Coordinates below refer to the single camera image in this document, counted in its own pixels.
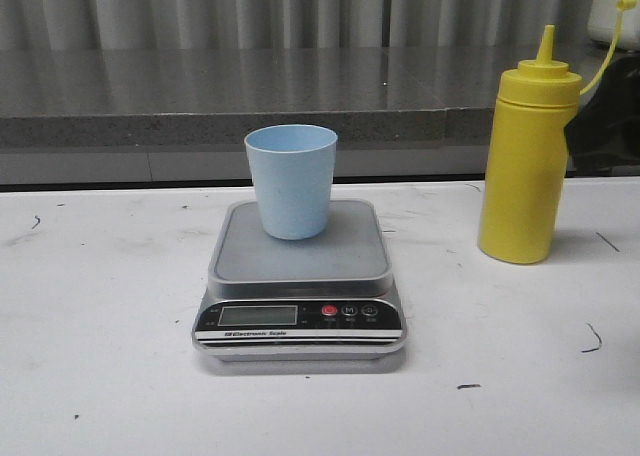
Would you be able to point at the grey stone counter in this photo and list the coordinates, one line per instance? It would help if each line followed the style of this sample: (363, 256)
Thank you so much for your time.
(159, 118)

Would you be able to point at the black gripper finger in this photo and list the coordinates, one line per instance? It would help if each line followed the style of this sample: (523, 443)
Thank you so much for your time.
(605, 133)

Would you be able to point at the silver electronic kitchen scale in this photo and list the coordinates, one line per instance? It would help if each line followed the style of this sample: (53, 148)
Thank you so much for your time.
(327, 304)

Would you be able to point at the light blue plastic cup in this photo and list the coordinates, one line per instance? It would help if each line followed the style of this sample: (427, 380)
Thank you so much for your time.
(292, 169)

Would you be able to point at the yellow squeeze bottle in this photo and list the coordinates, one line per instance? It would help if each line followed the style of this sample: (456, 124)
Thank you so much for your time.
(528, 155)

